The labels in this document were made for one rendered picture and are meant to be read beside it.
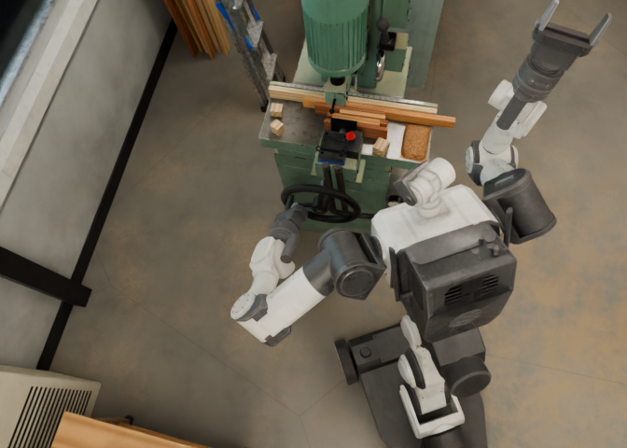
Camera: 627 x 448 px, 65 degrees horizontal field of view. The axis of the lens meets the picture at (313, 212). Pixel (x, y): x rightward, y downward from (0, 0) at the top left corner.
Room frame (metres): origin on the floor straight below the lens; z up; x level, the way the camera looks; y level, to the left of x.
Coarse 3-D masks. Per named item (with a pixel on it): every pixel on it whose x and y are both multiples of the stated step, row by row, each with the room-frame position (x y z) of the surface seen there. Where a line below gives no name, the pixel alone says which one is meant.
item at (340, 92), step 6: (348, 78) 1.00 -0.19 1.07; (330, 84) 0.99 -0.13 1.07; (342, 84) 0.98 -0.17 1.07; (348, 84) 0.99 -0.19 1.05; (330, 90) 0.97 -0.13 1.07; (336, 90) 0.96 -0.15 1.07; (342, 90) 0.96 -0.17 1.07; (348, 90) 0.99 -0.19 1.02; (330, 96) 0.96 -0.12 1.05; (336, 96) 0.95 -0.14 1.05; (342, 96) 0.94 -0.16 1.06; (330, 102) 0.96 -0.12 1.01; (336, 102) 0.95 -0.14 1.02; (342, 102) 0.94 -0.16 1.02
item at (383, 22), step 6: (384, 18) 0.88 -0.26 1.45; (378, 24) 0.87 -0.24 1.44; (384, 24) 0.86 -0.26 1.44; (378, 30) 0.86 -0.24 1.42; (384, 30) 0.85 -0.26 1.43; (384, 36) 0.97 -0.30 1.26; (390, 36) 1.07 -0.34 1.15; (396, 36) 1.07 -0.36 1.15; (384, 42) 1.06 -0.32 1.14; (390, 42) 1.05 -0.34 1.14; (384, 48) 1.05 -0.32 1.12; (390, 48) 1.04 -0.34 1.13
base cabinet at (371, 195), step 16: (288, 176) 0.91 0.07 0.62; (304, 176) 0.89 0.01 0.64; (304, 192) 0.89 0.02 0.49; (352, 192) 0.81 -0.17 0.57; (368, 192) 0.79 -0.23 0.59; (384, 192) 0.77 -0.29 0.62; (336, 208) 0.84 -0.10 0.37; (368, 208) 0.79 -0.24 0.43; (304, 224) 0.90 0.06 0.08; (320, 224) 0.87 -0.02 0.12; (336, 224) 0.84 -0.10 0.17; (352, 224) 0.81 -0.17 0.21; (368, 224) 0.78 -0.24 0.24
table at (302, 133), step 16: (288, 112) 1.02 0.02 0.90; (304, 112) 1.01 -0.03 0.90; (288, 128) 0.96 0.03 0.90; (304, 128) 0.95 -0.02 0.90; (320, 128) 0.93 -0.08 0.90; (400, 128) 0.88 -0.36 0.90; (432, 128) 0.85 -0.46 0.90; (272, 144) 0.92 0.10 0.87; (288, 144) 0.90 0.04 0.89; (304, 144) 0.88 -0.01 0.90; (368, 144) 0.84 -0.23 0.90; (400, 144) 0.81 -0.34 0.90; (368, 160) 0.79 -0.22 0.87; (384, 160) 0.77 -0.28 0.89; (400, 160) 0.75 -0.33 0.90; (320, 176) 0.76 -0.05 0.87
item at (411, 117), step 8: (304, 96) 1.05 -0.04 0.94; (304, 104) 1.03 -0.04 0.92; (312, 104) 1.02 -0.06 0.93; (352, 104) 0.98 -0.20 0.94; (384, 112) 0.93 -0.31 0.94; (392, 112) 0.92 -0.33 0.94; (400, 112) 0.92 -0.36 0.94; (408, 112) 0.91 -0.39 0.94; (416, 112) 0.90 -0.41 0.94; (400, 120) 0.90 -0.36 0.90; (408, 120) 0.90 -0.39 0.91; (416, 120) 0.88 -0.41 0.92; (424, 120) 0.88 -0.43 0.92; (432, 120) 0.87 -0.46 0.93; (440, 120) 0.85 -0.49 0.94; (448, 120) 0.85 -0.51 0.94
